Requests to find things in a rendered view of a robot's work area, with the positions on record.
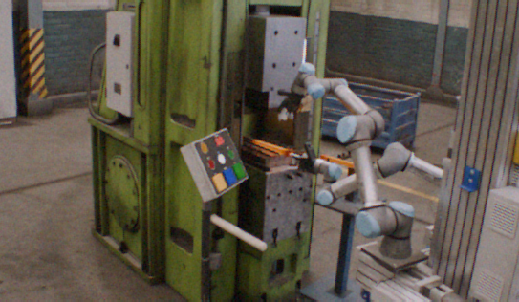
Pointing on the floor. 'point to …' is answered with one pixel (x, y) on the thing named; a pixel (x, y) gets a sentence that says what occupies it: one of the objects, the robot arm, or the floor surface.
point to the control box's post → (205, 249)
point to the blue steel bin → (401, 122)
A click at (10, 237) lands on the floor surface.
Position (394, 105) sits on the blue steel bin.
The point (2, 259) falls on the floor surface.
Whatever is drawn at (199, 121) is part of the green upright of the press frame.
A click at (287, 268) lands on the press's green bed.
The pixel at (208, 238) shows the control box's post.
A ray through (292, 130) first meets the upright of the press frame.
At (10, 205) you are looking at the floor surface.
